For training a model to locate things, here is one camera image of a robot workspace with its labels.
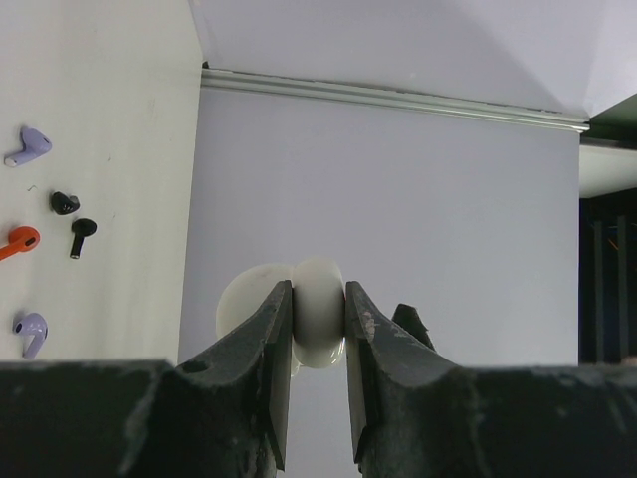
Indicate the orange earbud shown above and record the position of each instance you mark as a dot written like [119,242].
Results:
[21,239]

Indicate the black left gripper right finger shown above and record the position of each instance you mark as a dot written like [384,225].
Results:
[414,413]

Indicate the lilac earbud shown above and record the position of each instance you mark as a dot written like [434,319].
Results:
[35,144]
[34,328]

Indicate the white earbud charging case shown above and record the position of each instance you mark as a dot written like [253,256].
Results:
[318,307]

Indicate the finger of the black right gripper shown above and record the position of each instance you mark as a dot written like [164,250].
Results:
[410,323]

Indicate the black earbud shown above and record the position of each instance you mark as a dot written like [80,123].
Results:
[63,204]
[82,228]

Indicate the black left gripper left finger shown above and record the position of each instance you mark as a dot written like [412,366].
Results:
[223,413]

